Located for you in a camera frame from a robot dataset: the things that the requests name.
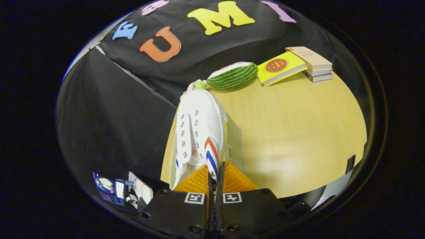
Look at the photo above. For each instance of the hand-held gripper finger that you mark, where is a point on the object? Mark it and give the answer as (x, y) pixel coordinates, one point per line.
(211, 212)
(219, 212)

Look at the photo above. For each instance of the cream fabric storage box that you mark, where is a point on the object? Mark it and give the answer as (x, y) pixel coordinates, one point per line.
(236, 146)

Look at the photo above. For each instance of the white striped shoe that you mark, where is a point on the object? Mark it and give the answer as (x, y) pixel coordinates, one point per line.
(199, 113)

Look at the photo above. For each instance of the white desk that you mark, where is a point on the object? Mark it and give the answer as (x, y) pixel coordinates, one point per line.
(144, 190)

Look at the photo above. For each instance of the small white device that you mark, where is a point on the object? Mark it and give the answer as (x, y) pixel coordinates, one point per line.
(131, 199)

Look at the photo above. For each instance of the small blue object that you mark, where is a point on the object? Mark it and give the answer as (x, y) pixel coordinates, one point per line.
(124, 182)

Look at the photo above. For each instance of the computer monitor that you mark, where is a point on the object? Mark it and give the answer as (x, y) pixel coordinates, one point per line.
(106, 186)

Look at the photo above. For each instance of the pink green plush toy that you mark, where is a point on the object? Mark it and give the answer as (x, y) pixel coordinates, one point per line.
(198, 85)

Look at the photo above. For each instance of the watermelon slice plush toy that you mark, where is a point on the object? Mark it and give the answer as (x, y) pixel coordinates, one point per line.
(232, 78)

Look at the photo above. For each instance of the yellow book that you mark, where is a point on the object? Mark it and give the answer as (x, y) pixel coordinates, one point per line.
(282, 68)

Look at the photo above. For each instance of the grey book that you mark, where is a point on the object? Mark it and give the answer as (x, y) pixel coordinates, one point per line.
(320, 79)

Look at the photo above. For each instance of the white book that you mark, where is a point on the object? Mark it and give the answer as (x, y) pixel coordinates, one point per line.
(320, 72)

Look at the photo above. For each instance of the beige book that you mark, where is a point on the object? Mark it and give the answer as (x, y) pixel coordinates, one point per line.
(308, 54)

